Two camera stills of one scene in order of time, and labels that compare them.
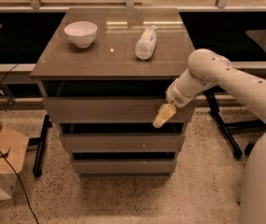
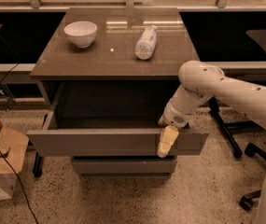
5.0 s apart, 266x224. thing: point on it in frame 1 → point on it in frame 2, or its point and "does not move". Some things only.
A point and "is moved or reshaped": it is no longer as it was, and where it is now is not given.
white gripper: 176,96 → 175,117
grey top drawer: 110,110 is moved or reshaped
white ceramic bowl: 81,33 does not move
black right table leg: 227,128 does not move
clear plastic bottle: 147,44 does not move
